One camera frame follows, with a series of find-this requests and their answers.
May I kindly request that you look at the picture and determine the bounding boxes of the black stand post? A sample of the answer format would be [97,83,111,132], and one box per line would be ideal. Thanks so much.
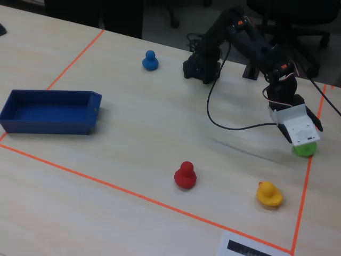
[242,61,261,80]

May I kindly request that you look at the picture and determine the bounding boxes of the orange tape line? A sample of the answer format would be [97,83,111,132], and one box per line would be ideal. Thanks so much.
[291,83,328,255]
[0,29,105,142]
[0,143,293,254]

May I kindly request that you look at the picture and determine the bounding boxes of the yellow rubber duck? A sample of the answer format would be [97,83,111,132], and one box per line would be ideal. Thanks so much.
[256,181,283,207]

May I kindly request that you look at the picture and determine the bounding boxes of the green rubber duck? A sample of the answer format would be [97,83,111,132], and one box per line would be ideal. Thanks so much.
[292,141,318,158]

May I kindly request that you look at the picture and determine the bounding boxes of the black office chair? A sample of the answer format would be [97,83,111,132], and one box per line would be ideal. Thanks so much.
[246,0,341,78]

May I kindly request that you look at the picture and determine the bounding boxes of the red rubber duck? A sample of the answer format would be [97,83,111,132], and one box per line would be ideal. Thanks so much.
[174,161,198,190]

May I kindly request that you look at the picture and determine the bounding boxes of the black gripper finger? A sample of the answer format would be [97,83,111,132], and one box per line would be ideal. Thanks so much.
[278,124,293,145]
[305,106,324,132]

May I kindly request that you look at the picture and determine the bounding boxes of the black camera cable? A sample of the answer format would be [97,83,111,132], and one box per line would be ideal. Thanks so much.
[186,31,279,131]

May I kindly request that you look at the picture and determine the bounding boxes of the dark person legs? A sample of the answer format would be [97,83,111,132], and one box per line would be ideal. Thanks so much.
[44,0,144,40]

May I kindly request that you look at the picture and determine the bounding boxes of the blue rubber duck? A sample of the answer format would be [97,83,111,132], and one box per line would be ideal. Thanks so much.
[141,50,159,71]

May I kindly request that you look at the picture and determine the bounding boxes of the white paper label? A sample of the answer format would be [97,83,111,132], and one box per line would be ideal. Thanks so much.
[217,231,291,256]

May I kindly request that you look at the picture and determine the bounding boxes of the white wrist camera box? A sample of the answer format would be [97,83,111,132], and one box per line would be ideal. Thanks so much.
[268,103,320,147]

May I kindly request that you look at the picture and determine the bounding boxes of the blue plastic box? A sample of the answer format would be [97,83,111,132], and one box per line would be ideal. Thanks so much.
[0,89,102,135]

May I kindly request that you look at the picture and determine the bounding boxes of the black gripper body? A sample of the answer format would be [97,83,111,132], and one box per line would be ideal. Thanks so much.
[267,93,306,118]

